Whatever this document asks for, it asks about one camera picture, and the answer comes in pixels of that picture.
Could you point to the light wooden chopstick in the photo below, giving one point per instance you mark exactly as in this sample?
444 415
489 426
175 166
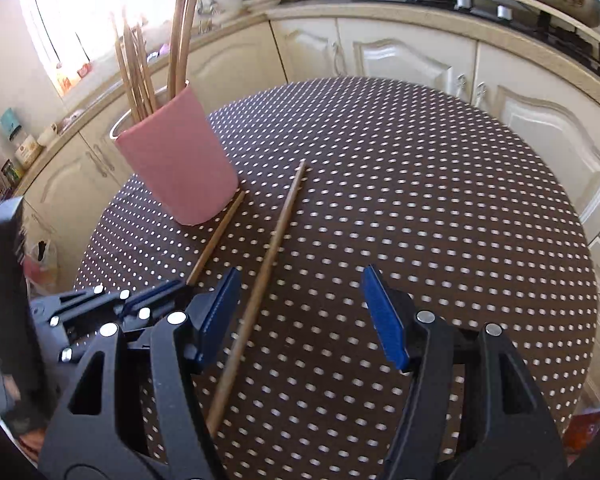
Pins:
252 309

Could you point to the pink chopstick cup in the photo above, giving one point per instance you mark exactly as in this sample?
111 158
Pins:
179 158

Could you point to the brown polka dot tablecloth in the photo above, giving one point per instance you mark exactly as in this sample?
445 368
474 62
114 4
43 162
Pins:
451 207

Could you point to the cream lower kitchen cabinets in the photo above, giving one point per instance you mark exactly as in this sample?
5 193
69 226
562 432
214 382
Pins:
549 98

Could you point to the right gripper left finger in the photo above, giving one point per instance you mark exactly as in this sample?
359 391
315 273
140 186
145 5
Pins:
97 427

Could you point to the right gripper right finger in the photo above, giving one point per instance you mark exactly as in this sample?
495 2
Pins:
474 410

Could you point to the black gas stove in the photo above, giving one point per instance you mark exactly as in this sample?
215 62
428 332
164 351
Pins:
505 5

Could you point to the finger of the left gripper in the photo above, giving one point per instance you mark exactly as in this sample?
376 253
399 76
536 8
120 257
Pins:
148 305

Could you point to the bundle of chopsticks in cup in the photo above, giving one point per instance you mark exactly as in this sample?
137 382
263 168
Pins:
134 71

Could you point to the chopstick in cup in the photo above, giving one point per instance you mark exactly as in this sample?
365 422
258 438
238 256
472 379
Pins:
175 45
187 26

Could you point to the chopstick in cup left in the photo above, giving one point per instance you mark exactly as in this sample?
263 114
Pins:
175 45

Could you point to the chopstick in cup right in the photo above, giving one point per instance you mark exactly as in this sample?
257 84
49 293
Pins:
187 26

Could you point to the jar with teal lid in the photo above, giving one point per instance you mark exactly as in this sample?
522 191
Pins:
27 148

